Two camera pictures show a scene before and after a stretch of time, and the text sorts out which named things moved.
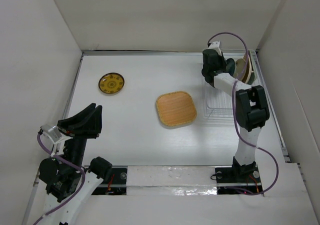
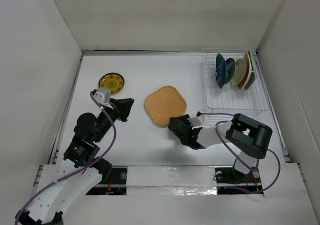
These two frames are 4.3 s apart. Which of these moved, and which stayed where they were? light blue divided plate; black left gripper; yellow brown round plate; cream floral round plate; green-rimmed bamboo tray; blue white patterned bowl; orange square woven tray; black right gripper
Moved: black right gripper; black left gripper; orange square woven tray
Stayed: light blue divided plate; green-rimmed bamboo tray; yellow brown round plate; cream floral round plate; blue white patterned bowl
